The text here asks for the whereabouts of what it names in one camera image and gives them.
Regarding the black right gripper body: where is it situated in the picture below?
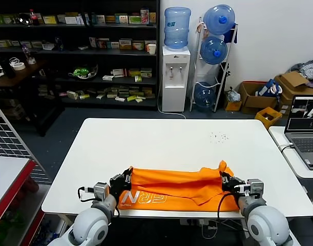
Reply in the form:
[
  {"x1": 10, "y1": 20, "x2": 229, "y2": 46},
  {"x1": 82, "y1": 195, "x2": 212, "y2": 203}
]
[{"x1": 222, "y1": 176, "x2": 246, "y2": 195}]

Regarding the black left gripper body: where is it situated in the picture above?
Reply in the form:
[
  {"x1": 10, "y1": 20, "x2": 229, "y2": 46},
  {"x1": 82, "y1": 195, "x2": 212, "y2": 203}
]
[{"x1": 109, "y1": 174, "x2": 128, "y2": 203}]

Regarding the orange t-shirt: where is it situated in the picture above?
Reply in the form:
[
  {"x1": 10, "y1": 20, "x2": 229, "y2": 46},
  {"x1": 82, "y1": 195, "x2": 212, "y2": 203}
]
[{"x1": 117, "y1": 160, "x2": 240, "y2": 212}]

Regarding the pile of grey clothes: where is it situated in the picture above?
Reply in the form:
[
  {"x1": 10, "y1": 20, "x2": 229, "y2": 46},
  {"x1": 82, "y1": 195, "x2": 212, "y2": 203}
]
[{"x1": 286, "y1": 58, "x2": 313, "y2": 90}]

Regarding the white power strip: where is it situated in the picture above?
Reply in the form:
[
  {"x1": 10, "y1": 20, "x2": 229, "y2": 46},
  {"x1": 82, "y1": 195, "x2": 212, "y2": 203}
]
[{"x1": 180, "y1": 218, "x2": 216, "y2": 230}]

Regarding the white table leg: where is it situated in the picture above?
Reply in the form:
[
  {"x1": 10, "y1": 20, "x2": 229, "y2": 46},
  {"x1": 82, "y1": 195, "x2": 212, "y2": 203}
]
[{"x1": 56, "y1": 214, "x2": 79, "y2": 233}]

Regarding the white side table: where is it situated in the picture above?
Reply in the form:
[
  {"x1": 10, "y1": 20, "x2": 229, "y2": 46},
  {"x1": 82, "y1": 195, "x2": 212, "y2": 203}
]
[{"x1": 268, "y1": 126, "x2": 313, "y2": 180}]

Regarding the small yellow box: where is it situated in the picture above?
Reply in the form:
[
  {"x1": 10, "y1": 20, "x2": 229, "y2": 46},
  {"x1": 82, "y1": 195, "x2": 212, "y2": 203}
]
[{"x1": 224, "y1": 100, "x2": 243, "y2": 112}]

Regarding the yellow plastic bin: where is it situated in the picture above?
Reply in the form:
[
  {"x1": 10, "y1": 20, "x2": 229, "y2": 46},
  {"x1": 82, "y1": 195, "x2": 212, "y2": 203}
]
[{"x1": 255, "y1": 107, "x2": 283, "y2": 130}]

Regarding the open cardboard box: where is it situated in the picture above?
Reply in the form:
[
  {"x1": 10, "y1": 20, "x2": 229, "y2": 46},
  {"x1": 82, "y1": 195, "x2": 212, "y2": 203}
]
[{"x1": 239, "y1": 81, "x2": 277, "y2": 115}]

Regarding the crumpled plastic bag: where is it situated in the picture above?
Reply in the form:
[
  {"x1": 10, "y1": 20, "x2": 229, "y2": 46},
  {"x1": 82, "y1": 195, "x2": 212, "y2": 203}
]
[{"x1": 226, "y1": 87, "x2": 241, "y2": 103}]

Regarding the grey laptop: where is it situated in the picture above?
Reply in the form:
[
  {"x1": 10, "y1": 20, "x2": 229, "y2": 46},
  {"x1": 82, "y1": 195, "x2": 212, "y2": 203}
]
[{"x1": 284, "y1": 95, "x2": 313, "y2": 171}]

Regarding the blue and white bag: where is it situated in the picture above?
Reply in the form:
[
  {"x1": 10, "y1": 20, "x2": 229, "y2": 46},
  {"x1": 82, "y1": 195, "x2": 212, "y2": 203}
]
[{"x1": 256, "y1": 78, "x2": 284, "y2": 97}]

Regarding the white water dispenser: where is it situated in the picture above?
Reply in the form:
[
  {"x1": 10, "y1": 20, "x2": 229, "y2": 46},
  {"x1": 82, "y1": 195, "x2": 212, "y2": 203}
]
[{"x1": 162, "y1": 46, "x2": 192, "y2": 113}]

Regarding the black clamp on rack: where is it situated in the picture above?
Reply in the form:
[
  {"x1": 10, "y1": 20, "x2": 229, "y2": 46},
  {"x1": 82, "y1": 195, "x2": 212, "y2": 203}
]
[{"x1": 220, "y1": 63, "x2": 231, "y2": 77}]

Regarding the red and white cart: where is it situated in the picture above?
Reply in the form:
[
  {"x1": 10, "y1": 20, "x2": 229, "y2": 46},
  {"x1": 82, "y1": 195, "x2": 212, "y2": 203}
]
[{"x1": 0, "y1": 156, "x2": 37, "y2": 226}]

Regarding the bowl of green fruit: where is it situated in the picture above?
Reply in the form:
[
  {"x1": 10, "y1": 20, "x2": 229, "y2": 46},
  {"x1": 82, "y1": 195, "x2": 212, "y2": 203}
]
[{"x1": 68, "y1": 64, "x2": 98, "y2": 79}]

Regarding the large cardboard box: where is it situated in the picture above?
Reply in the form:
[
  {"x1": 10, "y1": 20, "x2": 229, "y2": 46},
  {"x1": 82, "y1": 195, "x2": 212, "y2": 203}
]
[{"x1": 274, "y1": 71, "x2": 313, "y2": 113}]

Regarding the black metal shelf unit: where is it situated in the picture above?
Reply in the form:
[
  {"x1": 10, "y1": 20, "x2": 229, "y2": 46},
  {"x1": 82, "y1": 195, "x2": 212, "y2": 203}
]
[{"x1": 0, "y1": 0, "x2": 161, "y2": 111}]

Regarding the brown wooden table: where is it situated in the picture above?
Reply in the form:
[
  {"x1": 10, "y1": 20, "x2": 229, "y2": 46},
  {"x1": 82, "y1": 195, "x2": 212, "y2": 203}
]
[{"x1": 0, "y1": 60, "x2": 66, "y2": 137}]

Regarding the labelled blue water jug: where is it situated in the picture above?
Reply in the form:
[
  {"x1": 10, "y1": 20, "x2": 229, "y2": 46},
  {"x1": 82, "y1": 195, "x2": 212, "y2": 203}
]
[{"x1": 163, "y1": 7, "x2": 192, "y2": 49}]

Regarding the clear plastic bottle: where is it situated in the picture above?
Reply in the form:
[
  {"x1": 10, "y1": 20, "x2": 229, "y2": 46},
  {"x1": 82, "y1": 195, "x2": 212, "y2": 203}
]
[{"x1": 22, "y1": 43, "x2": 36, "y2": 65}]

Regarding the tall pink carton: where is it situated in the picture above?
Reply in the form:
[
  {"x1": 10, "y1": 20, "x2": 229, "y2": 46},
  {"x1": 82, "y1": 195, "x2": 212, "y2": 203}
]
[{"x1": 140, "y1": 9, "x2": 150, "y2": 25}]

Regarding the cola bottle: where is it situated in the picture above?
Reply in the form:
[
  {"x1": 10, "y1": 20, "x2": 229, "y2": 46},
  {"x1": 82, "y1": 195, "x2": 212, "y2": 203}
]
[{"x1": 30, "y1": 9, "x2": 40, "y2": 26}]

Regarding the shiny metal bowl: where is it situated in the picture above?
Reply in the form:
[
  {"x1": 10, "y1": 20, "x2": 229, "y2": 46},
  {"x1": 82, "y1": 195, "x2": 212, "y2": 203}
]
[{"x1": 17, "y1": 13, "x2": 31, "y2": 26}]

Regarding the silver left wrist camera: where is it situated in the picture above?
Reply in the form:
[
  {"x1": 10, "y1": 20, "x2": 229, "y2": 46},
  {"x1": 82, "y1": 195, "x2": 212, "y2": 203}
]
[{"x1": 93, "y1": 182, "x2": 111, "y2": 202}]

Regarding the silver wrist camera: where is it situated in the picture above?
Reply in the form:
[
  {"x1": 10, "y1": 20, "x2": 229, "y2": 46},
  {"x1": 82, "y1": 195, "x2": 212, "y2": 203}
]
[
  {"x1": 93, "y1": 182, "x2": 111, "y2": 202},
  {"x1": 245, "y1": 178, "x2": 264, "y2": 197}
]

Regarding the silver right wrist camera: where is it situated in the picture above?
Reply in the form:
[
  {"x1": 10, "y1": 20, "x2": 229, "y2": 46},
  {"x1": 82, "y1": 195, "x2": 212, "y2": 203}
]
[{"x1": 245, "y1": 178, "x2": 264, "y2": 197}]

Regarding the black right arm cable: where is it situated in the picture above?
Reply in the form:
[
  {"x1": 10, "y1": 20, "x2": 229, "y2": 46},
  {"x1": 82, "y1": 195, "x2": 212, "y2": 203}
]
[{"x1": 217, "y1": 192, "x2": 239, "y2": 221}]

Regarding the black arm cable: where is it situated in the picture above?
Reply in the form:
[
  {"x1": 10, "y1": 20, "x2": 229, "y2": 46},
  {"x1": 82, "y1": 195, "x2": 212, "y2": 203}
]
[
  {"x1": 78, "y1": 186, "x2": 95, "y2": 203},
  {"x1": 217, "y1": 192, "x2": 239, "y2": 221}
]

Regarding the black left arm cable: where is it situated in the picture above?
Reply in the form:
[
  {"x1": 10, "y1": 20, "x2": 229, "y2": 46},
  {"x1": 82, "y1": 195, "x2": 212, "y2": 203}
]
[{"x1": 78, "y1": 186, "x2": 95, "y2": 203}]

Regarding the white dispenser power cable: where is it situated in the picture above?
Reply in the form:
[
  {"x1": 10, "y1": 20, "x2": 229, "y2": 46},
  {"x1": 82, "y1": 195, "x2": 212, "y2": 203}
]
[{"x1": 157, "y1": 87, "x2": 187, "y2": 120}]

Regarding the white wire grid panel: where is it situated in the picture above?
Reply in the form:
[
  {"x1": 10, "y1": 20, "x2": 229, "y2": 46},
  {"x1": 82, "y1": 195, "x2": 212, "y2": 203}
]
[{"x1": 0, "y1": 98, "x2": 46, "y2": 177}]

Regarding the white wire jug rack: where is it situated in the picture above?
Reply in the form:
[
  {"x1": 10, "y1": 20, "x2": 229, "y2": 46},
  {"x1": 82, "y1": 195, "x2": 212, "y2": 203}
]
[{"x1": 189, "y1": 17, "x2": 238, "y2": 113}]

